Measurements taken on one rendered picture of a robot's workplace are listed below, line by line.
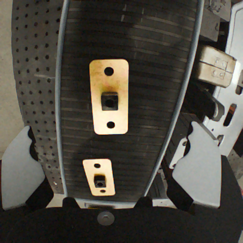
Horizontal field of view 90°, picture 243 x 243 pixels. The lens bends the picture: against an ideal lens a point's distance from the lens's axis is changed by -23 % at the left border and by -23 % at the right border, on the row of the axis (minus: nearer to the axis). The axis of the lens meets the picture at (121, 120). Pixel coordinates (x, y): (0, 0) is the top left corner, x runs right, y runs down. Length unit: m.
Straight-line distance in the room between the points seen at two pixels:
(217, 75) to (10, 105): 1.74
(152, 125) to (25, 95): 0.65
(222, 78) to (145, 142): 0.20
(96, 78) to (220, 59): 0.22
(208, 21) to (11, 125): 1.89
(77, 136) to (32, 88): 0.56
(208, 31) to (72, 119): 0.23
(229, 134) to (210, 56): 0.30
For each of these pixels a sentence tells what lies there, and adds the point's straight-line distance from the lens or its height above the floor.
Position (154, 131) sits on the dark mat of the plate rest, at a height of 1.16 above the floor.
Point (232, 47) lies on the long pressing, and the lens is 0.43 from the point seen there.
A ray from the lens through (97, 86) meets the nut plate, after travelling 0.16.
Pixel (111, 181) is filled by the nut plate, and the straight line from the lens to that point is 0.24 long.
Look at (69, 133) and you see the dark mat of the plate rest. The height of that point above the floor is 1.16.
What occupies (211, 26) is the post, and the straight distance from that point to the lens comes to 0.27.
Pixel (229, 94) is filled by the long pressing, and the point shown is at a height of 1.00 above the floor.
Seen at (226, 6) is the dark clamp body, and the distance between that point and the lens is 0.33.
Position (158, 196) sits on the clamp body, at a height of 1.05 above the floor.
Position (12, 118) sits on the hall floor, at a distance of 1.85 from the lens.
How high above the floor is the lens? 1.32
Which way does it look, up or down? 62 degrees down
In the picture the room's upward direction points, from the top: 174 degrees clockwise
